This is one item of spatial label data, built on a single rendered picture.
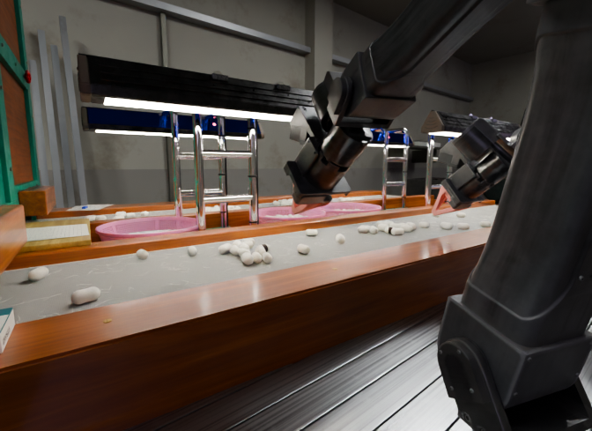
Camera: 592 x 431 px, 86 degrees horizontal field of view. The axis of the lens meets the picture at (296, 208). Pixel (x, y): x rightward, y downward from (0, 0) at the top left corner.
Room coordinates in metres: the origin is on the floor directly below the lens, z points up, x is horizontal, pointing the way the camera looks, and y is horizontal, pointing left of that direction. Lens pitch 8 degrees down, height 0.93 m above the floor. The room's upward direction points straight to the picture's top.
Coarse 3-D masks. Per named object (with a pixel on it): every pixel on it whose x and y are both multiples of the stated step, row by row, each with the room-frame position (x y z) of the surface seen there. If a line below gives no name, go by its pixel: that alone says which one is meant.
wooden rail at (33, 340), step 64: (384, 256) 0.56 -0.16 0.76; (448, 256) 0.58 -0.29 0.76; (64, 320) 0.32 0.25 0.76; (128, 320) 0.32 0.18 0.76; (192, 320) 0.32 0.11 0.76; (256, 320) 0.36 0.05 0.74; (320, 320) 0.42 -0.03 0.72; (384, 320) 0.49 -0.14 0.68; (0, 384) 0.24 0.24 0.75; (64, 384) 0.26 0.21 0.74; (128, 384) 0.29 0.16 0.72; (192, 384) 0.32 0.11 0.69
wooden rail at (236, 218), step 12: (396, 204) 1.63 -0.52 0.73; (408, 204) 1.68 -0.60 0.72; (420, 204) 1.74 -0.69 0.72; (432, 204) 1.79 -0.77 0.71; (156, 216) 1.03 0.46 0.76; (168, 216) 1.03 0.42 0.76; (192, 216) 1.06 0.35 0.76; (216, 216) 1.10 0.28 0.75; (228, 216) 1.13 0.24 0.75; (240, 216) 1.15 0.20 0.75; (96, 240) 0.90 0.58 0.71
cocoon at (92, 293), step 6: (90, 288) 0.42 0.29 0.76; (96, 288) 0.43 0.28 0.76; (72, 294) 0.41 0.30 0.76; (78, 294) 0.41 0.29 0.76; (84, 294) 0.41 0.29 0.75; (90, 294) 0.42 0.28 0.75; (96, 294) 0.42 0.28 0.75; (72, 300) 0.41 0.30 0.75; (78, 300) 0.41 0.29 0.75; (84, 300) 0.41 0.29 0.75; (90, 300) 0.42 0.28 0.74
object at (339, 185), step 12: (288, 168) 0.49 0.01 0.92; (312, 168) 0.48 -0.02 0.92; (324, 168) 0.46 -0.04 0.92; (336, 168) 0.46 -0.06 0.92; (348, 168) 0.47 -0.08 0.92; (300, 180) 0.48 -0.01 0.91; (312, 180) 0.48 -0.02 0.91; (324, 180) 0.47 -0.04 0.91; (336, 180) 0.48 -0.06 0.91; (300, 192) 0.47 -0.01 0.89; (312, 192) 0.48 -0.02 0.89; (324, 192) 0.49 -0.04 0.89; (336, 192) 0.50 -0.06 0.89; (348, 192) 0.52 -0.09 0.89
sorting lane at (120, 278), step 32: (352, 224) 1.01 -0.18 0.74; (416, 224) 1.02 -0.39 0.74; (128, 256) 0.64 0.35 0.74; (160, 256) 0.64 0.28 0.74; (192, 256) 0.64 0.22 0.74; (224, 256) 0.64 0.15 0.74; (288, 256) 0.64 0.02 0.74; (320, 256) 0.64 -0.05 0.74; (0, 288) 0.47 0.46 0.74; (32, 288) 0.47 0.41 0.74; (64, 288) 0.47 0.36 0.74; (128, 288) 0.47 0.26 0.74; (160, 288) 0.47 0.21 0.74; (32, 320) 0.37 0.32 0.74
